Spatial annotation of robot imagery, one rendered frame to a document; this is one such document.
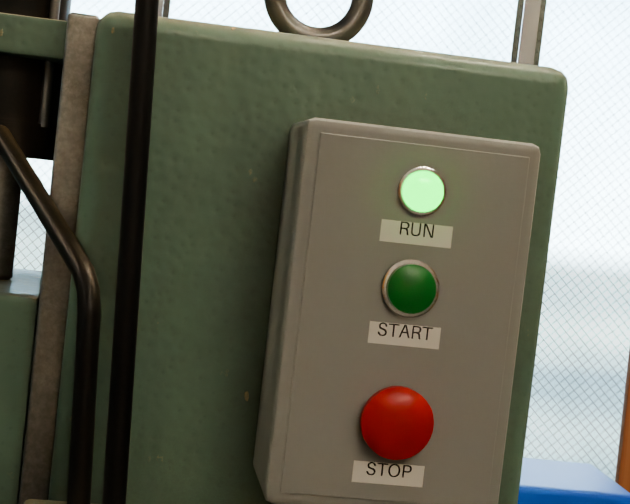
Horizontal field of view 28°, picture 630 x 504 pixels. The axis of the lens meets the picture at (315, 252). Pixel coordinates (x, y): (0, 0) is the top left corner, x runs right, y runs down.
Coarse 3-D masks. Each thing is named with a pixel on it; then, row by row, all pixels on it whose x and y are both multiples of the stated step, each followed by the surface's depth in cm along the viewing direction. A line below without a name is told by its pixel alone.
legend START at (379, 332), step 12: (372, 324) 51; (384, 324) 51; (396, 324) 51; (372, 336) 51; (384, 336) 51; (396, 336) 52; (408, 336) 52; (420, 336) 52; (432, 336) 52; (432, 348) 52
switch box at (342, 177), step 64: (320, 128) 51; (384, 128) 51; (320, 192) 51; (384, 192) 51; (448, 192) 51; (512, 192) 52; (320, 256) 51; (384, 256) 51; (448, 256) 52; (512, 256) 52; (320, 320) 51; (384, 320) 51; (448, 320) 52; (512, 320) 52; (320, 384) 51; (384, 384) 52; (448, 384) 52; (512, 384) 53; (256, 448) 56; (320, 448) 51; (448, 448) 52
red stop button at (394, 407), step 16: (368, 400) 51; (384, 400) 51; (400, 400) 51; (416, 400) 51; (368, 416) 51; (384, 416) 51; (400, 416) 51; (416, 416) 51; (432, 416) 51; (368, 432) 51; (384, 432) 51; (400, 432) 51; (416, 432) 51; (432, 432) 51; (384, 448) 51; (400, 448) 51; (416, 448) 51
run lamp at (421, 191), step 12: (420, 168) 51; (408, 180) 51; (420, 180) 51; (432, 180) 51; (408, 192) 51; (420, 192) 51; (432, 192) 51; (444, 192) 51; (408, 204) 51; (420, 204) 51; (432, 204) 51
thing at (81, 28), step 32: (64, 64) 58; (64, 96) 59; (64, 128) 59; (64, 160) 59; (64, 192) 59; (64, 288) 59; (64, 320) 59; (32, 384) 59; (32, 416) 59; (32, 448) 59; (32, 480) 60
